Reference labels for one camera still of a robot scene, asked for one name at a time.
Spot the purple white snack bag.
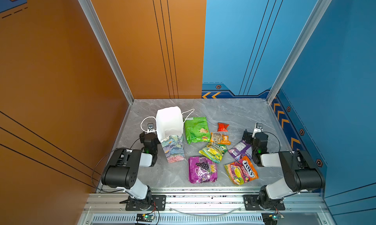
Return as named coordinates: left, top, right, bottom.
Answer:
left=228, top=140, right=252, bottom=160

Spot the floral white paper bag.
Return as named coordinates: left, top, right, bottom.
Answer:
left=140, top=106, right=187, bottom=165

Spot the Fox's fruit candy bag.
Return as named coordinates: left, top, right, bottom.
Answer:
left=224, top=156, right=259, bottom=185

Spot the green Lays chips bag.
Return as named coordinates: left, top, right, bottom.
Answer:
left=184, top=117, right=211, bottom=144

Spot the magenta grape candy bag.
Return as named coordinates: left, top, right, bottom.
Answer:
left=189, top=157, right=218, bottom=184

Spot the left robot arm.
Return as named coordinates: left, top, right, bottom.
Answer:
left=101, top=133, right=159, bottom=211

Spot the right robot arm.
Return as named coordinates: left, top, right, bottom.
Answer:
left=242, top=129, right=325, bottom=211

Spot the yellow green candy bag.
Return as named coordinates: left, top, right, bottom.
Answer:
left=199, top=142, right=228, bottom=163

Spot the small red snack packet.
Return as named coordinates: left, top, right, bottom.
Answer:
left=217, top=122, right=229, bottom=132

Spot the orange cracker snack packet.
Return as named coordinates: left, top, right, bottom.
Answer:
left=210, top=133, right=231, bottom=145

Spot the right green circuit board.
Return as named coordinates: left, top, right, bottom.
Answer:
left=269, top=213, right=284, bottom=225

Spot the green circuit board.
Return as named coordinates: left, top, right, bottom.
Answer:
left=269, top=213, right=284, bottom=225
left=136, top=214, right=156, bottom=224

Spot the left green circuit board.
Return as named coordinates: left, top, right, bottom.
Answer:
left=136, top=214, right=156, bottom=224

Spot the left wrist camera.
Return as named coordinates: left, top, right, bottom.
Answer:
left=147, top=123, right=156, bottom=133

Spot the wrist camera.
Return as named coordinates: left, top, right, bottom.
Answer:
left=253, top=123, right=263, bottom=134
left=147, top=123, right=156, bottom=133

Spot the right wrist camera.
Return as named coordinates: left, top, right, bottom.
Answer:
left=253, top=123, right=263, bottom=134

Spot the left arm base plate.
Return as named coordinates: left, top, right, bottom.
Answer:
left=125, top=195, right=166, bottom=211

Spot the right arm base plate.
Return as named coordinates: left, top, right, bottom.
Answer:
left=243, top=194, right=286, bottom=211

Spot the aluminium front rail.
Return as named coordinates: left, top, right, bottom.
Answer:
left=78, top=187, right=335, bottom=225

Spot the left aluminium frame post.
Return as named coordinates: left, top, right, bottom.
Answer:
left=78, top=0, right=134, bottom=105

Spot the aluminium frame post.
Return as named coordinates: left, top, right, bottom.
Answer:
left=78, top=0, right=134, bottom=105
left=266, top=0, right=332, bottom=105

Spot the right aluminium frame post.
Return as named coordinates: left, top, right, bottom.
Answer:
left=266, top=0, right=332, bottom=105

